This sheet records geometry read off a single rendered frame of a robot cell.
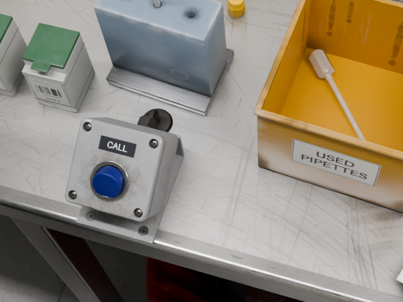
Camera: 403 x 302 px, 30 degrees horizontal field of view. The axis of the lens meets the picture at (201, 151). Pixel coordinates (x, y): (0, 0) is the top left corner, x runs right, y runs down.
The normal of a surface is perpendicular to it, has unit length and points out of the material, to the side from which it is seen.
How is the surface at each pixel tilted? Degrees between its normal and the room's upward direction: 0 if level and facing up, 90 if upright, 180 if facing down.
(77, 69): 90
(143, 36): 90
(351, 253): 0
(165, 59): 90
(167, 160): 90
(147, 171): 30
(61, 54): 0
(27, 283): 0
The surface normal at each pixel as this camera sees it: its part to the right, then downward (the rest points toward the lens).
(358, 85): -0.07, -0.44
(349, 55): -0.37, 0.85
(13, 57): 0.95, 0.24
